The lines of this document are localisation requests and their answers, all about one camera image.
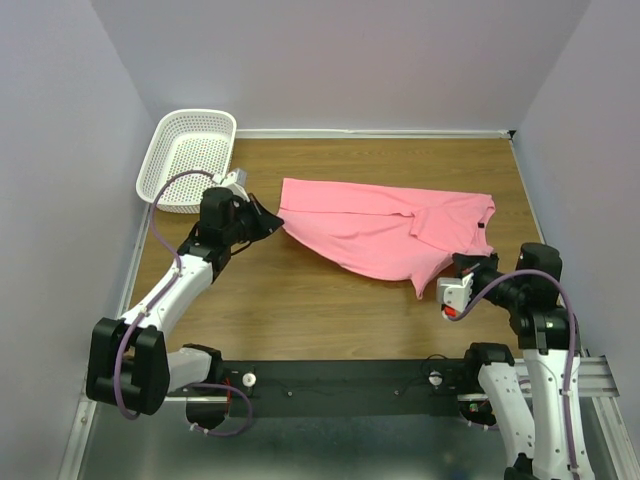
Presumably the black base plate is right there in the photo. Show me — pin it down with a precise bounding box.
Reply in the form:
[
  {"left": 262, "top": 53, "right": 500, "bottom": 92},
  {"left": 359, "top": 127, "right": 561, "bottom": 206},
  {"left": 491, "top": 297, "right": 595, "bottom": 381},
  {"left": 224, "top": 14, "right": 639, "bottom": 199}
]
[{"left": 223, "top": 358, "right": 483, "bottom": 418}]

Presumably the pink t shirt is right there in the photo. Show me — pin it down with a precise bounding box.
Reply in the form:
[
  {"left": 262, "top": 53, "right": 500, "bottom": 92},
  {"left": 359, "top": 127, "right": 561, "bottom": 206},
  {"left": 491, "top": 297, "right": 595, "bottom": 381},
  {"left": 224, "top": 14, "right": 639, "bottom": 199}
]
[{"left": 278, "top": 178, "right": 496, "bottom": 297}]

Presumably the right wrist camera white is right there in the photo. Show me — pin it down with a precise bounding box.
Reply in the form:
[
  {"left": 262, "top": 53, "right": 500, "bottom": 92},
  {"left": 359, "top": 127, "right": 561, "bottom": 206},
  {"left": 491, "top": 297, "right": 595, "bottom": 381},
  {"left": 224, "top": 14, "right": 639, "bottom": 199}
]
[{"left": 436, "top": 274, "right": 474, "bottom": 321}]

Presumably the white plastic laundry basket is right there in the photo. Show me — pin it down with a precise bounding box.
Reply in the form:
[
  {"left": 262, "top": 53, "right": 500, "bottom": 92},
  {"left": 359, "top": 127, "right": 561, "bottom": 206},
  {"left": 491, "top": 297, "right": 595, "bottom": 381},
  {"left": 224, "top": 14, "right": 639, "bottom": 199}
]
[{"left": 136, "top": 109, "right": 237, "bottom": 214}]

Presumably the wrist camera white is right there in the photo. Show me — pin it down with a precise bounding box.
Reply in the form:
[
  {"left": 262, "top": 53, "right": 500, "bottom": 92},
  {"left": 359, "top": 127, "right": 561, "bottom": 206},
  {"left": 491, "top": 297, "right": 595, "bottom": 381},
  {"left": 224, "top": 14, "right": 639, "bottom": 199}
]
[
  {"left": 436, "top": 274, "right": 474, "bottom": 321},
  {"left": 213, "top": 168, "right": 249, "bottom": 201}
]

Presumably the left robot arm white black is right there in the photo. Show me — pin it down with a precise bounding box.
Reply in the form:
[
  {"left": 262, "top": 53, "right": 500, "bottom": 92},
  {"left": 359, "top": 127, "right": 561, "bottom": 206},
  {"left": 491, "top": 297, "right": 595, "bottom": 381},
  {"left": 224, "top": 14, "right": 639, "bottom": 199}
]
[{"left": 86, "top": 187, "right": 284, "bottom": 419}]

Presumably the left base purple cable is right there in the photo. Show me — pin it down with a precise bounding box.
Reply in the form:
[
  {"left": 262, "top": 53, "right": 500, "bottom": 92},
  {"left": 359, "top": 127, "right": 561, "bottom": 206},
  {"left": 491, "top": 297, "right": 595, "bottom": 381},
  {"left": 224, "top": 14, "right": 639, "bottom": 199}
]
[{"left": 187, "top": 382, "right": 254, "bottom": 438}]

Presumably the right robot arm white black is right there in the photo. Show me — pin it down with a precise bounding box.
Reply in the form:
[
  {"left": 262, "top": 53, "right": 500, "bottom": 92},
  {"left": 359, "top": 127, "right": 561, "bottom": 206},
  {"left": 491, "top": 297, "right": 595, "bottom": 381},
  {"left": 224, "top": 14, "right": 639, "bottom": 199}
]
[{"left": 437, "top": 243, "right": 595, "bottom": 479}]

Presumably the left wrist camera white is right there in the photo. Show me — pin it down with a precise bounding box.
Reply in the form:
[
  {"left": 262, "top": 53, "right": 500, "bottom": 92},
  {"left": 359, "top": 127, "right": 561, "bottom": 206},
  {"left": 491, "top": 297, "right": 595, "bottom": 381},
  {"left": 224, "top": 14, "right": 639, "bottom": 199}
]
[{"left": 213, "top": 168, "right": 249, "bottom": 201}]

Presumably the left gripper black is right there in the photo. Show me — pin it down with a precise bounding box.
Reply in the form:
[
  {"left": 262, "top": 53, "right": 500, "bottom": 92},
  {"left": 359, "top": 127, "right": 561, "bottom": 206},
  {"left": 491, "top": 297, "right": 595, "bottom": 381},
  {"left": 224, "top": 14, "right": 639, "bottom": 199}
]
[{"left": 224, "top": 192, "right": 284, "bottom": 245}]

